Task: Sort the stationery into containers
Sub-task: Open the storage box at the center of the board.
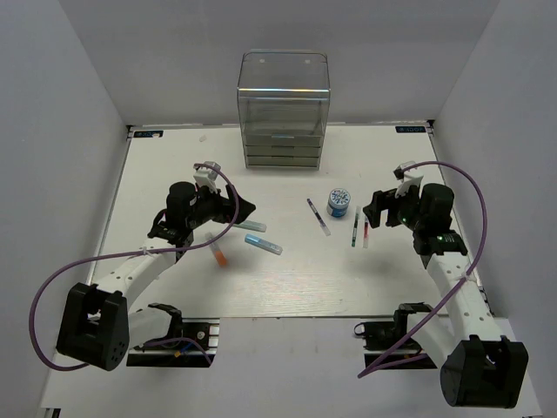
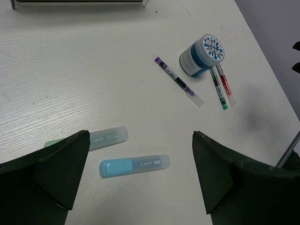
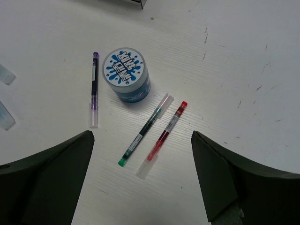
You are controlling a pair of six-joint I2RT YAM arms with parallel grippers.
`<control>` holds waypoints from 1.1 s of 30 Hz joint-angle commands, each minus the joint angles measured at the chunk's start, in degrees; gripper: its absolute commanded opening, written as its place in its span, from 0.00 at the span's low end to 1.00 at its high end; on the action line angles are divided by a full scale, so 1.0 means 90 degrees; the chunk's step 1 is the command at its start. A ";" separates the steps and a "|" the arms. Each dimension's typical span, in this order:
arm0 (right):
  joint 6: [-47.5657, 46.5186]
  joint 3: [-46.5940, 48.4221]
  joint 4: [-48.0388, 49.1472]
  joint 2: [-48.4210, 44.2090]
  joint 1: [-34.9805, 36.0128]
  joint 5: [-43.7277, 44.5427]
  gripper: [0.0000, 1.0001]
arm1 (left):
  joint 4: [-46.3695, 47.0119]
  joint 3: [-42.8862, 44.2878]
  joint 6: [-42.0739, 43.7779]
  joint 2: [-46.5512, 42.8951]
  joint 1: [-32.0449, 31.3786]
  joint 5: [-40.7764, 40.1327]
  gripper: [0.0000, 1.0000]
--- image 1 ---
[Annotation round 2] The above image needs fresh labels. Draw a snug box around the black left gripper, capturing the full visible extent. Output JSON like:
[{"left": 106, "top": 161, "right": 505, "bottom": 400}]
[{"left": 187, "top": 182, "right": 256, "bottom": 230}]

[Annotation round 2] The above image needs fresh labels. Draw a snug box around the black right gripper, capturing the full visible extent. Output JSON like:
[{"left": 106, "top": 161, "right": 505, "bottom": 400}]
[{"left": 364, "top": 182, "right": 427, "bottom": 231}]

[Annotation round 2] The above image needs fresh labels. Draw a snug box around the green pen refill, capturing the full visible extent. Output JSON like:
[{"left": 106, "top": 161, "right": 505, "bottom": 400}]
[{"left": 351, "top": 206, "right": 361, "bottom": 247}]

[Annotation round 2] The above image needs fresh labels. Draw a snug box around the red pen refill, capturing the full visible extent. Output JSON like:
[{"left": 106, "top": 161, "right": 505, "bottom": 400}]
[{"left": 362, "top": 219, "right": 369, "bottom": 248}]

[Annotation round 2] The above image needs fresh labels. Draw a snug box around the green highlighter marker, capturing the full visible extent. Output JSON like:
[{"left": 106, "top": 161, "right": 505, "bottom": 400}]
[{"left": 233, "top": 220, "right": 266, "bottom": 233}]

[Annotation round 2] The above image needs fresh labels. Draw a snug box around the blue highlighter marker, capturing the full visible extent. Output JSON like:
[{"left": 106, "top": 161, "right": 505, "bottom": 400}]
[{"left": 245, "top": 234, "right": 283, "bottom": 255}]

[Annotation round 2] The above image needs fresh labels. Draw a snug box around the blue white round jar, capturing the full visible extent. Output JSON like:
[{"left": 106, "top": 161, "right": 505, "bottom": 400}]
[{"left": 326, "top": 188, "right": 351, "bottom": 218}]

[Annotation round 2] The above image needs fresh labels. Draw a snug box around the orange highlighter marker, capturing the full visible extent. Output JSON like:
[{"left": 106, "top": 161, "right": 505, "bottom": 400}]
[{"left": 205, "top": 233, "right": 227, "bottom": 267}]

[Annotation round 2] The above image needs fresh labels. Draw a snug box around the clear acrylic drawer organizer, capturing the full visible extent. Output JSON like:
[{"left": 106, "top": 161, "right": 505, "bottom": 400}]
[{"left": 237, "top": 50, "right": 331, "bottom": 170}]

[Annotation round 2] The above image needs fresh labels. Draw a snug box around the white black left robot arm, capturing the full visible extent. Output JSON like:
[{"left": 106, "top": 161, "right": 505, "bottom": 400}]
[{"left": 56, "top": 182, "right": 256, "bottom": 371}]

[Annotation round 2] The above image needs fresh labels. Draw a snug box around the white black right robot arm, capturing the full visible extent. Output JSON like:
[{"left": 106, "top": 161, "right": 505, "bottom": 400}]
[{"left": 361, "top": 184, "right": 528, "bottom": 409}]

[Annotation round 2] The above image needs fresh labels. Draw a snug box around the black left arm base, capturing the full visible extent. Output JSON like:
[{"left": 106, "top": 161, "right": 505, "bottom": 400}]
[{"left": 126, "top": 319, "right": 220, "bottom": 368}]

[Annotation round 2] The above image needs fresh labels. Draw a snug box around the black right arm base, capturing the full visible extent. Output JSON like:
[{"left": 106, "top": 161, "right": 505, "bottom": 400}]
[{"left": 353, "top": 302, "right": 432, "bottom": 367}]

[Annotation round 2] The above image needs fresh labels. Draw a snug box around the purple pen refill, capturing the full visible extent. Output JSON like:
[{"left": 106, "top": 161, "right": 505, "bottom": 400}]
[{"left": 306, "top": 198, "right": 331, "bottom": 236}]

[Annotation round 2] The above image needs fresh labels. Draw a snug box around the blue right corner label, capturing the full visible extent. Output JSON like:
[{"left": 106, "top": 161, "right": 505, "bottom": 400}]
[{"left": 395, "top": 125, "right": 426, "bottom": 133}]

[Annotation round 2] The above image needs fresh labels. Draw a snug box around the blue corner label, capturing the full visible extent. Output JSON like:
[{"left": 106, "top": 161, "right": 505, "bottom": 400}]
[
  {"left": 133, "top": 130, "right": 164, "bottom": 138},
  {"left": 395, "top": 125, "right": 426, "bottom": 133}
]

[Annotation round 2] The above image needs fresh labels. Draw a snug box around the blue left corner label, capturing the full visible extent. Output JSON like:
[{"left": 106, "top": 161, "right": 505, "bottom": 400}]
[{"left": 133, "top": 130, "right": 164, "bottom": 138}]

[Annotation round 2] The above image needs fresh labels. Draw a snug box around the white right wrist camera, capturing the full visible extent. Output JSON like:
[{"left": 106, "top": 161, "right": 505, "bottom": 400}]
[{"left": 393, "top": 161, "right": 423, "bottom": 198}]

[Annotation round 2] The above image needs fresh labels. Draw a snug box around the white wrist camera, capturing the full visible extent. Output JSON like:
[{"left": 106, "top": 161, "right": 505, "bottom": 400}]
[
  {"left": 193, "top": 161, "right": 221, "bottom": 193},
  {"left": 393, "top": 161, "right": 423, "bottom": 198}
]

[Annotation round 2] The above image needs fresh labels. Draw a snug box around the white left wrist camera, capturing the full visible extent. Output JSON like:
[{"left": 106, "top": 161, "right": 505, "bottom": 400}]
[{"left": 193, "top": 161, "right": 221, "bottom": 193}]

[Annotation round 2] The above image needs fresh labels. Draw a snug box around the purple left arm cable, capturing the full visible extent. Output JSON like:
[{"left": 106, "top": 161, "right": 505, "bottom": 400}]
[{"left": 28, "top": 162, "right": 240, "bottom": 373}]

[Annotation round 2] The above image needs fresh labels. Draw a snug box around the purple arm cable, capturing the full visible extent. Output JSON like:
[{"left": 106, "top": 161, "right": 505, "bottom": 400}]
[
  {"left": 28, "top": 162, "right": 240, "bottom": 373},
  {"left": 356, "top": 161, "right": 488, "bottom": 379}
]

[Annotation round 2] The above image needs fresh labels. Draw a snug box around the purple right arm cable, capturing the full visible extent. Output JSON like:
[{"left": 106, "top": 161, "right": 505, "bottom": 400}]
[{"left": 356, "top": 161, "right": 488, "bottom": 379}]

